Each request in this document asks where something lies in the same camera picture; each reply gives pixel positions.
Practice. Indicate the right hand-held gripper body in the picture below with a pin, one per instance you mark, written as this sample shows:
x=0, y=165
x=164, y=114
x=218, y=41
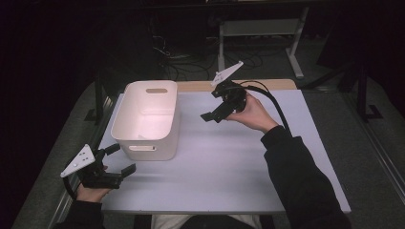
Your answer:
x=234, y=95

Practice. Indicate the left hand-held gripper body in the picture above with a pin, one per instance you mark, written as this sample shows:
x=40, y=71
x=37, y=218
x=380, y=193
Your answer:
x=95, y=178

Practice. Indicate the white plastic storage bin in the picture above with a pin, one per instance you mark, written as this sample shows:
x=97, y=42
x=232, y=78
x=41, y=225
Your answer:
x=144, y=120

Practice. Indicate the person's left hand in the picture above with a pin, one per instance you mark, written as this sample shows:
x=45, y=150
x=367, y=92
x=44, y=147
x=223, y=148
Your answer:
x=92, y=194

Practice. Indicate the person's right hand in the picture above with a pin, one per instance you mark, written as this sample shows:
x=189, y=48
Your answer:
x=253, y=114

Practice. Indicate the white table mat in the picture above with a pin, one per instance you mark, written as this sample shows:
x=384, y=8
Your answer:
x=223, y=159

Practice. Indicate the dark metal stand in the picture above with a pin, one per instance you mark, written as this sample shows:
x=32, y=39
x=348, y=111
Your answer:
x=359, y=92
x=98, y=95

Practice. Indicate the white metal stand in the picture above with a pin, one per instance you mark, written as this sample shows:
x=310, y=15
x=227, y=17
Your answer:
x=264, y=28

